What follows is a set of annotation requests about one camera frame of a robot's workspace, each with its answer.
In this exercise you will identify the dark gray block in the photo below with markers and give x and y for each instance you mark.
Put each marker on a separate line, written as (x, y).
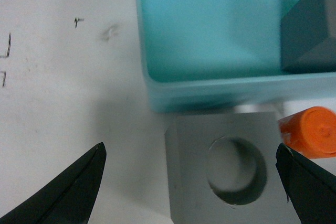
(308, 37)

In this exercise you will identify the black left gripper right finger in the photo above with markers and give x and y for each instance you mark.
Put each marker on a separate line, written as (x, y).
(309, 187)

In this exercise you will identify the orange cylinder part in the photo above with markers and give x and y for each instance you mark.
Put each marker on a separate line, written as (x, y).
(310, 132)

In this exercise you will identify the gray block with round hole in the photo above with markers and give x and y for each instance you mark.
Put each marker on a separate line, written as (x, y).
(222, 169)

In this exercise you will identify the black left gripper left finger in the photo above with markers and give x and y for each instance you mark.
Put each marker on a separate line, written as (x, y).
(69, 197)

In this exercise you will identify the blue plastic box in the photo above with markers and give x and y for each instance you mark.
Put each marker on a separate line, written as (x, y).
(204, 54)

